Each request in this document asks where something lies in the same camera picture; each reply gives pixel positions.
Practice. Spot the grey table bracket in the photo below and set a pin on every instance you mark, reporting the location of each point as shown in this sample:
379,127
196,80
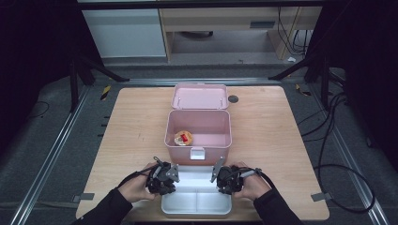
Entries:
84,197
320,196

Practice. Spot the person's right hand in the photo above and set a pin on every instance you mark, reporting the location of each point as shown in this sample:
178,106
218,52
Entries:
253,187

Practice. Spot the black metal stand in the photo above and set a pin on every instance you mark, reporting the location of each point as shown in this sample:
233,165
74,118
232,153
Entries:
74,81
325,78

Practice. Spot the white cabinet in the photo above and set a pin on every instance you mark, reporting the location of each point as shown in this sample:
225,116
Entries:
125,31

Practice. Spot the round black table grommet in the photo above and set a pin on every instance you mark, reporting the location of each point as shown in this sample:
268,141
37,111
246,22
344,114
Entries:
233,99

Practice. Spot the metal floor rail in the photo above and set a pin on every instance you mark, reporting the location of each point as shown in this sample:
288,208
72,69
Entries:
350,156
47,162
200,81

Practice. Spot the person's left hand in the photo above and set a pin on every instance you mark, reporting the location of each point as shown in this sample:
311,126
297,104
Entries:
136,189

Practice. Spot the toy pastry with red topping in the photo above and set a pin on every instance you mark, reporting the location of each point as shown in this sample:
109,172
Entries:
183,138

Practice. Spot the small white paper scrap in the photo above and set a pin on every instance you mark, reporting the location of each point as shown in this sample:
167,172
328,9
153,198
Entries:
291,59

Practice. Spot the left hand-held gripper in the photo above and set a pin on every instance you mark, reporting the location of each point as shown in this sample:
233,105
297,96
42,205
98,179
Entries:
161,181

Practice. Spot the pink storage box with lid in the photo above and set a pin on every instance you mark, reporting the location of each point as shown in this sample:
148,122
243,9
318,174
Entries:
206,126

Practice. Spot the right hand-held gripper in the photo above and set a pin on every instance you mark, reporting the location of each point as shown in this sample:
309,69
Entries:
230,182

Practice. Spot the light wooden desk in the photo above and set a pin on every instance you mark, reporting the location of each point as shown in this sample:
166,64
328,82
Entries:
219,17

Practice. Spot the white divided tray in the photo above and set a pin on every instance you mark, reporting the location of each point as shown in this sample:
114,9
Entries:
197,201

